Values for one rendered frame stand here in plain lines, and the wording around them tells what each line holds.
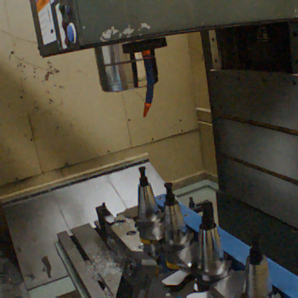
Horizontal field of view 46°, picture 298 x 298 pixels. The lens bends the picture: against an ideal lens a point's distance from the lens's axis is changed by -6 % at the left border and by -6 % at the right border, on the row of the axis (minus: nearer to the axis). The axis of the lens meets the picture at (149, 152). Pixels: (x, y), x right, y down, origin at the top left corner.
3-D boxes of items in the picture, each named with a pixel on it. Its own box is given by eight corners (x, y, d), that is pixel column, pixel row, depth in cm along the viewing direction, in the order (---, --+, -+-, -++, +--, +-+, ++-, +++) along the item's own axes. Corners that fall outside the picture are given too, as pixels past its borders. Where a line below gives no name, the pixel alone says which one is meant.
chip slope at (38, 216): (33, 313, 135) (13, 261, 127) (15, 243, 194) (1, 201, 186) (218, 239, 168) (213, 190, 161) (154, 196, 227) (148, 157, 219)
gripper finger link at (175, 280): (202, 280, 63) (164, 309, 57) (198, 254, 61) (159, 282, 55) (215, 286, 61) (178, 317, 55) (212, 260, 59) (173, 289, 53)
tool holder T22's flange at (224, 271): (237, 281, 52) (237, 268, 52) (200, 292, 52) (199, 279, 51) (222, 259, 58) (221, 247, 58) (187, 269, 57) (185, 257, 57)
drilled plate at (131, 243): (140, 272, 102) (137, 258, 100) (106, 232, 127) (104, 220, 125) (207, 244, 110) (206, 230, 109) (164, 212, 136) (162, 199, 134)
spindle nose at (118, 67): (167, 83, 92) (160, 36, 89) (105, 95, 89) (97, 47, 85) (150, 79, 107) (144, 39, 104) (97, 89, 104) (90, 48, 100)
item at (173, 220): (192, 237, 63) (188, 203, 61) (169, 245, 61) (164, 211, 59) (181, 226, 67) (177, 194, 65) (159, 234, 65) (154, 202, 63)
